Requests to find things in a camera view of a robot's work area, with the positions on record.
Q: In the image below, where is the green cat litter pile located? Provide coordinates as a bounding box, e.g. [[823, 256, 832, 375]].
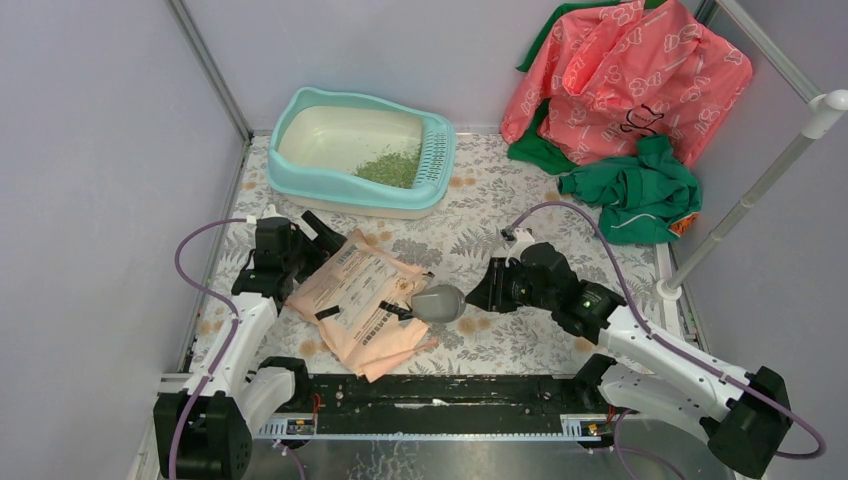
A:
[[353, 146, 421, 189]]

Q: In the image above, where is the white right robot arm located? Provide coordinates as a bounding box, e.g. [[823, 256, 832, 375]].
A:
[[466, 243, 792, 478]]

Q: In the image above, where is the pink cat litter bag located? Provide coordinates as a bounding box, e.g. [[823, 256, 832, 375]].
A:
[[286, 229, 439, 382]]

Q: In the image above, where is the grey litter scoop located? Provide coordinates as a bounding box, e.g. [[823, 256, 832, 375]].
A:
[[409, 284, 467, 324]]

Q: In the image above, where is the dark green garment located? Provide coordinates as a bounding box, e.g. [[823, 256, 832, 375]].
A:
[[500, 1, 664, 174]]

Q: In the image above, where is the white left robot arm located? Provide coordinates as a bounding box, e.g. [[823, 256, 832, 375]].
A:
[[153, 207, 346, 479]]

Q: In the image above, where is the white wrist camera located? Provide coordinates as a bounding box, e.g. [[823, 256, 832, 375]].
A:
[[501, 227, 536, 265], [245, 204, 289, 228]]

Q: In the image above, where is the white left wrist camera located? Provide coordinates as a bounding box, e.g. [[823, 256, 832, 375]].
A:
[[245, 204, 289, 228]]

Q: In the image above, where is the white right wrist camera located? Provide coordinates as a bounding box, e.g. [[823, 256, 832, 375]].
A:
[[501, 227, 536, 265]]

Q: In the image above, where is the white pole stand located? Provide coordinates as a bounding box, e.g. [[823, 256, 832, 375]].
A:
[[655, 89, 848, 303]]

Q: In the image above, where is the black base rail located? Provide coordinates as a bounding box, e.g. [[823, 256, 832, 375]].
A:
[[277, 374, 621, 437]]

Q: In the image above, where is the teal litter box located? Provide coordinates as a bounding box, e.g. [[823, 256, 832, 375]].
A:
[[267, 87, 457, 220]]

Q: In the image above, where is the green sweatshirt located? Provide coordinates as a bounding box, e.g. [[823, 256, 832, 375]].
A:
[[558, 135, 702, 245]]

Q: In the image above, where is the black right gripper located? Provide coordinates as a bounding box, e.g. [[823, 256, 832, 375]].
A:
[[464, 257, 556, 313]]

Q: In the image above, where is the pink patterned jacket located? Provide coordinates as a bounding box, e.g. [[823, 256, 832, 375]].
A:
[[500, 1, 752, 167]]

